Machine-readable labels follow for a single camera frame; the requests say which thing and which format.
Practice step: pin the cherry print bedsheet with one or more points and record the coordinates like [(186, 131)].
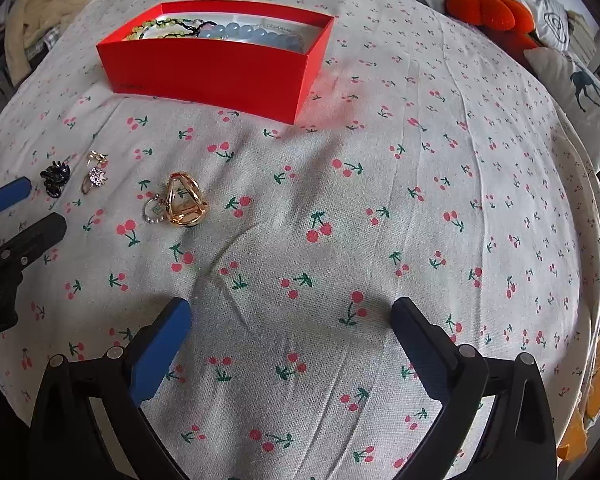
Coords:
[(426, 163)]

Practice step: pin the gold star earring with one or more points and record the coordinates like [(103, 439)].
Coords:
[(96, 158)]

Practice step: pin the orange pumpkin plush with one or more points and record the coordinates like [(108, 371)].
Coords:
[(508, 23)]

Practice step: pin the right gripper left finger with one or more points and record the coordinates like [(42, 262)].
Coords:
[(63, 423)]

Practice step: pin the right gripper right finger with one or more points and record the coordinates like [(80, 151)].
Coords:
[(518, 441)]

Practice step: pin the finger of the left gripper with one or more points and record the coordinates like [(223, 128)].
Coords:
[(33, 242), (14, 192)]

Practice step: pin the large gold ring clasp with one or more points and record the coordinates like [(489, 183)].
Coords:
[(185, 205)]

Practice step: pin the deer print pillow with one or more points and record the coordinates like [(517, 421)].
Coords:
[(577, 91)]

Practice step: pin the red jewelry box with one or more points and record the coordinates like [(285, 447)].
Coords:
[(255, 57)]

